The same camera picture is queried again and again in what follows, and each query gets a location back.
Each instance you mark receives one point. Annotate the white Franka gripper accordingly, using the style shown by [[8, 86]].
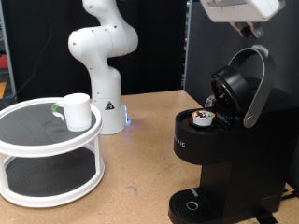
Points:
[[243, 12]]

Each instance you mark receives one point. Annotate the orange rimmed coffee pod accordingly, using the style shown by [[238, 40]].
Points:
[[203, 119]]

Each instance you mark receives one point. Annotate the black Keurig coffee machine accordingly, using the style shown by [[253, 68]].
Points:
[[249, 155]]

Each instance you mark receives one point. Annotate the grey metal rack edge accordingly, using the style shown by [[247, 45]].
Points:
[[186, 46]]

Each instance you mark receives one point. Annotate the clear plastic water container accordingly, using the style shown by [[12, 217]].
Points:
[[209, 101]]

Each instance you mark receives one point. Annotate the black backdrop curtain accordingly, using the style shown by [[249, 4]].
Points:
[[155, 46]]

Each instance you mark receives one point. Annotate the white two tier turntable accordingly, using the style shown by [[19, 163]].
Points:
[[46, 149]]

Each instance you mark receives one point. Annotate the small red object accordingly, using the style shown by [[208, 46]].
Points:
[[3, 61]]

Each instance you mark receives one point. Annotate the yellow wooden board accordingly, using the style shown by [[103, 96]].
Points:
[[2, 90]]

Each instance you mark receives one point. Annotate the grey metal post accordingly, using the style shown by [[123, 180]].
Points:
[[8, 46]]

